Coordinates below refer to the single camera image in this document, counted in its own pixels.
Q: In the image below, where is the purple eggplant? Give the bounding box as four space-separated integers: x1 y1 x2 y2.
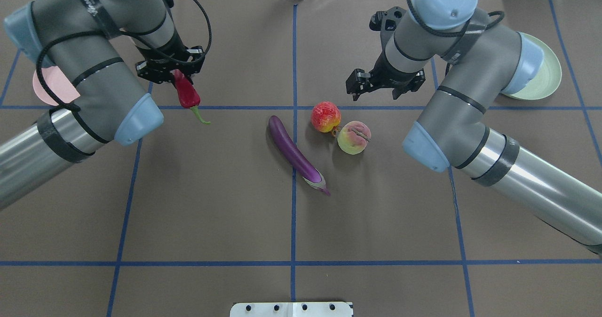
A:
268 115 331 196

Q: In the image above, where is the light green plate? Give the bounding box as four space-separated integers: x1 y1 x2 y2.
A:
501 32 562 101

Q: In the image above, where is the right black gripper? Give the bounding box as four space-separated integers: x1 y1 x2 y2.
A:
346 7 426 101

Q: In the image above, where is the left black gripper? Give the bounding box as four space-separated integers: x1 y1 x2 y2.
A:
136 46 206 84

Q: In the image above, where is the green pink peach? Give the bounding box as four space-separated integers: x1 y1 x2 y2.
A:
337 120 372 155

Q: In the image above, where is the red pomegranate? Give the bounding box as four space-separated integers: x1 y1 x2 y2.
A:
310 101 341 135

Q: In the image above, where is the pink plate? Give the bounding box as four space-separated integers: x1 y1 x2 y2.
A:
32 66 80 106

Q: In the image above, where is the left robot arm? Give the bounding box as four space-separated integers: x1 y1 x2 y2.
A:
0 0 209 208

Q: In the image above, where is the white mounting plate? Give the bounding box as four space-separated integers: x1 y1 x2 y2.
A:
230 301 354 317

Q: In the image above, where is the red chili pepper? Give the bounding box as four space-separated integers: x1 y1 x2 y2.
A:
172 69 211 125

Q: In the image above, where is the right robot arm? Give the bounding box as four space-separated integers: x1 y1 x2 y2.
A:
346 0 601 255

